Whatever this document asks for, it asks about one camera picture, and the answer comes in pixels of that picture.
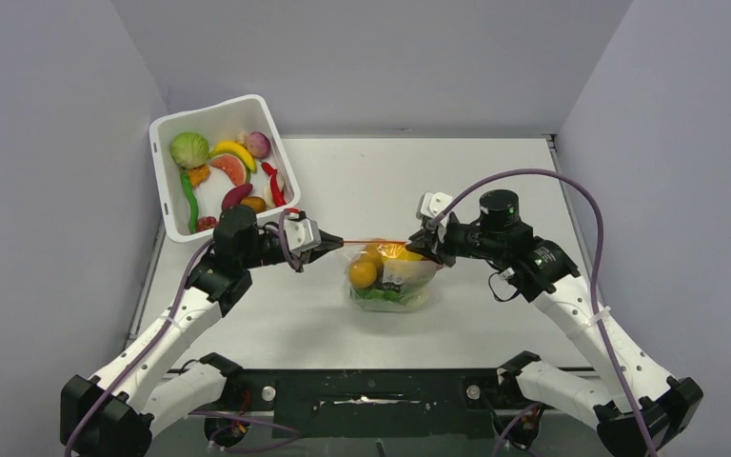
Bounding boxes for green cabbage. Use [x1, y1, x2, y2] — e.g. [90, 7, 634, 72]
[168, 131, 210, 169]

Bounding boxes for white plastic bin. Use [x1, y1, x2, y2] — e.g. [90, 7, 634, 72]
[148, 94, 302, 243]

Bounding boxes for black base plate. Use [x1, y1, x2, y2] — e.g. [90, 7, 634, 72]
[199, 368, 529, 439]

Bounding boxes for yellow lemon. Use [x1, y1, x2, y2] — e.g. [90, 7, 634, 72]
[347, 260, 379, 289]

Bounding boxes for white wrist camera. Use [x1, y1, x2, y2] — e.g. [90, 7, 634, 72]
[416, 191, 453, 229]
[281, 211, 322, 255]

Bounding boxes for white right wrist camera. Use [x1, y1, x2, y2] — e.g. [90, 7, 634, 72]
[416, 191, 453, 229]

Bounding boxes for purple onion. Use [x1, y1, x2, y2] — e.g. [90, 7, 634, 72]
[244, 131, 272, 160]

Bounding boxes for yellow pear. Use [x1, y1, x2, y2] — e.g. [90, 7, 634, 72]
[384, 244, 426, 262]

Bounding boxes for white mushroom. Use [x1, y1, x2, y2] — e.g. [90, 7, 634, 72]
[263, 174, 286, 209]

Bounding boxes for brown potato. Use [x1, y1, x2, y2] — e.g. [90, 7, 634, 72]
[240, 196, 267, 214]

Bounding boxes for orange pepper piece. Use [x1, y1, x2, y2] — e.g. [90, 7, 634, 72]
[186, 165, 210, 188]

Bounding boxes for yellow banana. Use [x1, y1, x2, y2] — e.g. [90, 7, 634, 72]
[209, 140, 257, 172]

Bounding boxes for green lettuce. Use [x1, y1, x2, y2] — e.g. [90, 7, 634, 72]
[349, 288, 417, 312]

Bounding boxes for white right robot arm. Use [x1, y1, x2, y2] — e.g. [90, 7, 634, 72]
[407, 189, 703, 456]

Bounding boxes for green cucumber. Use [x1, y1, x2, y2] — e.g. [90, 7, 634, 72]
[180, 171, 200, 233]

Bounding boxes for red grapes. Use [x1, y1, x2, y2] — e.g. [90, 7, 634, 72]
[195, 216, 218, 232]

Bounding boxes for red chili pepper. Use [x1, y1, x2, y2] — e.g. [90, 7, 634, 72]
[261, 162, 286, 209]

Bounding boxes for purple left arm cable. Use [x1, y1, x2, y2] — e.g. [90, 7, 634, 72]
[63, 208, 306, 457]

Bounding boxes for purple sweet potato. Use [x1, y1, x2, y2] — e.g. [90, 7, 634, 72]
[221, 183, 253, 211]

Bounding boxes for watermelon slice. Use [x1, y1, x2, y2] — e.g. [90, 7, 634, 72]
[208, 154, 250, 187]

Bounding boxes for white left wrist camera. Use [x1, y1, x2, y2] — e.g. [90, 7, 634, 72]
[281, 211, 322, 255]

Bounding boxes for clear orange zip bag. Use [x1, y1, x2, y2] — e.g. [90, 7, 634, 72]
[343, 238, 443, 312]

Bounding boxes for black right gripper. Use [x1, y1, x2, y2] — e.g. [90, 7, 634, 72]
[408, 214, 505, 267]

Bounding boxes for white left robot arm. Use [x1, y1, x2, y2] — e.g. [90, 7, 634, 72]
[60, 204, 344, 456]

